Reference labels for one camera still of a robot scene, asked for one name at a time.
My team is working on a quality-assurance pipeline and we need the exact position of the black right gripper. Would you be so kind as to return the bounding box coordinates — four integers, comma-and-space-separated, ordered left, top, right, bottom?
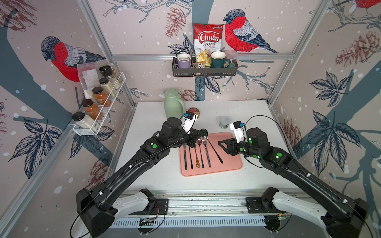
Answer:
217, 136, 262, 160

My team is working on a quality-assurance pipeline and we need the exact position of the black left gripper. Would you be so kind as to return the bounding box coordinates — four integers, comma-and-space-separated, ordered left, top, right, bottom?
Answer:
169, 126, 204, 148

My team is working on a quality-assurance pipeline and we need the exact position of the grey marble handle fork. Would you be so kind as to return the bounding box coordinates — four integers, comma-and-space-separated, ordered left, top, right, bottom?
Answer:
202, 138, 211, 168

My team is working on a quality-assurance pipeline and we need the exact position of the teal handle fork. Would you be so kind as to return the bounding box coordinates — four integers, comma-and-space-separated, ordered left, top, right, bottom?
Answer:
183, 145, 188, 170

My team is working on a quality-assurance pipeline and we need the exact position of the black spoon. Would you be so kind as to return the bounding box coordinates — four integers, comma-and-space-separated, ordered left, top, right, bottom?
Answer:
204, 136, 224, 164
188, 146, 193, 170

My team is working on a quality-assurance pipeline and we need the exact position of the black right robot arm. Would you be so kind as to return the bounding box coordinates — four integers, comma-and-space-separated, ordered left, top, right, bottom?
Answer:
218, 128, 369, 238

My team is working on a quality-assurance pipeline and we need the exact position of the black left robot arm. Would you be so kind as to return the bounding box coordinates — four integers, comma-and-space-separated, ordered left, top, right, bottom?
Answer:
76, 118, 208, 238

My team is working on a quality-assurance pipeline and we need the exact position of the pink plastic tray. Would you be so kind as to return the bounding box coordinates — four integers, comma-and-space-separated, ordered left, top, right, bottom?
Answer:
180, 132, 243, 177

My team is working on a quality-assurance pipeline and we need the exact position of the small white green can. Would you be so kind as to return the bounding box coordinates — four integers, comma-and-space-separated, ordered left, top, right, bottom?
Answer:
219, 116, 230, 130

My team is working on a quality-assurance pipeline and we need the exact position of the round red yellow tin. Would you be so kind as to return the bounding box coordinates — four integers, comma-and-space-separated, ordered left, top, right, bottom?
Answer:
187, 107, 200, 119

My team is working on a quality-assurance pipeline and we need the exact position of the green thermos jug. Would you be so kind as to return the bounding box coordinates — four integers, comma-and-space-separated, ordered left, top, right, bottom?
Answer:
164, 89, 186, 119

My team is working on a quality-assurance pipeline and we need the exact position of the small snack packet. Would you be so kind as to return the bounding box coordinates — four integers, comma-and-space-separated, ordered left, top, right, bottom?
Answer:
192, 61, 206, 68

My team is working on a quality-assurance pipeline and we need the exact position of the purple mug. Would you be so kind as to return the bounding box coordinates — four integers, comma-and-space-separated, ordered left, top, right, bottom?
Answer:
176, 53, 192, 69

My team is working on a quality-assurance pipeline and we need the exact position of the dark green mug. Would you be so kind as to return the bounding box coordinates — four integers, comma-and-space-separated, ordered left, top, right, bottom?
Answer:
211, 51, 231, 68

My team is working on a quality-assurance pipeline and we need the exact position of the pink lidded plastic container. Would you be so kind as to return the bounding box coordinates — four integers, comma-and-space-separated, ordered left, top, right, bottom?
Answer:
224, 50, 238, 67

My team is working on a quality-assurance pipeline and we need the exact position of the Chuba cassava chips bag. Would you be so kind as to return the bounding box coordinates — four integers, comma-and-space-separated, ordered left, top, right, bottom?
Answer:
193, 23, 224, 55

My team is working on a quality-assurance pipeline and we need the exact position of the orange spice jar middle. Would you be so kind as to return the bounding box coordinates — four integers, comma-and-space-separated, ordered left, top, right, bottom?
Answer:
92, 86, 112, 107

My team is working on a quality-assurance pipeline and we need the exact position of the orange spice jar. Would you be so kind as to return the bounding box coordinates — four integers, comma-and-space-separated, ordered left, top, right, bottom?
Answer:
81, 98, 104, 121
92, 86, 112, 107

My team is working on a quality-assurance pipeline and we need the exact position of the beige spice jar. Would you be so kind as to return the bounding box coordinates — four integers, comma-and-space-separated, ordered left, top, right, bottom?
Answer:
99, 77, 117, 97

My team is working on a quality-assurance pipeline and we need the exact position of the clear acrylic spice rack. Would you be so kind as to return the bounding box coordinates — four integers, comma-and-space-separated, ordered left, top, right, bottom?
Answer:
72, 73, 126, 136

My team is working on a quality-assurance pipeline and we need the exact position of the orange spice jar front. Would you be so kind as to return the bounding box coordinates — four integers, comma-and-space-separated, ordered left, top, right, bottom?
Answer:
81, 98, 104, 121

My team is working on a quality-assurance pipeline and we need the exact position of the black lid spice jar rear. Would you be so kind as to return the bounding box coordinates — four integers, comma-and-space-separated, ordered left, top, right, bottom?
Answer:
99, 65, 121, 89

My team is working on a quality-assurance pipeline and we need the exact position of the white powder spice jar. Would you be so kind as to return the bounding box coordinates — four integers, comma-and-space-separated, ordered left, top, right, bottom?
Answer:
72, 112, 95, 129

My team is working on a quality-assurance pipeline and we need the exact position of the clear plastic bag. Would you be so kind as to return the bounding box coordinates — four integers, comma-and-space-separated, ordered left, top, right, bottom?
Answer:
77, 61, 102, 98

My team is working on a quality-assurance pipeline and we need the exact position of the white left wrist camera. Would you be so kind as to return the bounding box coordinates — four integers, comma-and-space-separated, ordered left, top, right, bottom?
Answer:
182, 111, 198, 134

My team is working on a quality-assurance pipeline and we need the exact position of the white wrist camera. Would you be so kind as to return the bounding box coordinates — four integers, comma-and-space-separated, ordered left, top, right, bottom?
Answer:
182, 111, 198, 134
229, 121, 245, 143

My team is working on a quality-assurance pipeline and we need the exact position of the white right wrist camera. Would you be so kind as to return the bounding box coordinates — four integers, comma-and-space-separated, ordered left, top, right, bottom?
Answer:
229, 121, 245, 143

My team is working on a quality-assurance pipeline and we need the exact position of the black wire wall shelf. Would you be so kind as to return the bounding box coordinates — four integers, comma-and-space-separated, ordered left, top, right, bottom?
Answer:
172, 57, 238, 77

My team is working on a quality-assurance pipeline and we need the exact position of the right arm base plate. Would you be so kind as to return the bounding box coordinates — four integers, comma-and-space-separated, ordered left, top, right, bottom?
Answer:
245, 197, 285, 214

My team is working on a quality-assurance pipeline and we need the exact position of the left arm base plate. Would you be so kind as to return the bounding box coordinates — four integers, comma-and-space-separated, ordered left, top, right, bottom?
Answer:
130, 198, 169, 215

